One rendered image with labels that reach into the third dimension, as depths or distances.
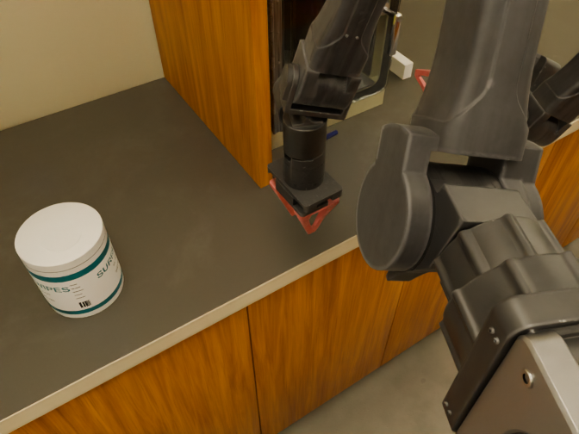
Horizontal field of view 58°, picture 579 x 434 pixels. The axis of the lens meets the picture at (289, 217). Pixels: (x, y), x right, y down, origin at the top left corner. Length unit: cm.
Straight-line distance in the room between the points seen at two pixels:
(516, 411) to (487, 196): 13
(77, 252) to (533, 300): 69
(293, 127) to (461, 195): 37
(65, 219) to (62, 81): 57
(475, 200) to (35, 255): 68
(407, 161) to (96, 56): 113
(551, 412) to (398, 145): 18
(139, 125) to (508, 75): 103
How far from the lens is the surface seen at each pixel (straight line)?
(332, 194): 72
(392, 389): 189
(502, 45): 35
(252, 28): 87
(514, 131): 36
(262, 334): 113
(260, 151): 102
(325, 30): 59
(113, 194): 113
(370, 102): 129
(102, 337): 92
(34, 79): 138
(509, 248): 30
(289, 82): 62
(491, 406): 28
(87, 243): 85
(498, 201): 34
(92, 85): 142
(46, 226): 90
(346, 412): 184
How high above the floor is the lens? 170
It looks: 48 degrees down
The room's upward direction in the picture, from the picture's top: straight up
